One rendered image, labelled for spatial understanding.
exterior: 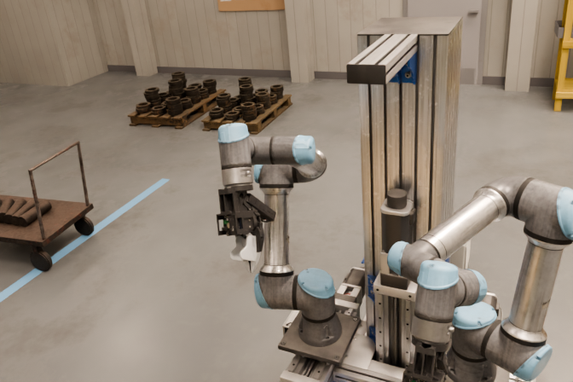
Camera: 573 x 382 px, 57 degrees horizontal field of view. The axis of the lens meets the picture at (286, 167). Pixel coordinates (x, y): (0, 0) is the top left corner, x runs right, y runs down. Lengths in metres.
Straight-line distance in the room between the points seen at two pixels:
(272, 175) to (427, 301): 0.80
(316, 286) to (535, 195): 0.71
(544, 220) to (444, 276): 0.43
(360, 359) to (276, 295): 0.38
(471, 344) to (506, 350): 0.10
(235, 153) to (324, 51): 7.33
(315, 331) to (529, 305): 0.68
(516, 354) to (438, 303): 0.53
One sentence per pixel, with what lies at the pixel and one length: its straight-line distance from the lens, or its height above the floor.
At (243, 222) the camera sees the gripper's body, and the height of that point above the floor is 1.69.
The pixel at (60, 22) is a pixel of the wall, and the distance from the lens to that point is 10.44.
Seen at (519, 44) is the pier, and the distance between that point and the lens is 7.65.
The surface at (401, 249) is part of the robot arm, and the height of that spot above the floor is 1.62.
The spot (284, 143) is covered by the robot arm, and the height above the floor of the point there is 1.82.
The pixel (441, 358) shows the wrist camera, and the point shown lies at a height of 1.51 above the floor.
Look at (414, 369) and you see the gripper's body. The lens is 1.12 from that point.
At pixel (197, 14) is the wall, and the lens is 9.54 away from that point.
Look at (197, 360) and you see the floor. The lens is 3.40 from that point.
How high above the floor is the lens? 2.32
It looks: 25 degrees down
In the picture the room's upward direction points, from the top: 6 degrees counter-clockwise
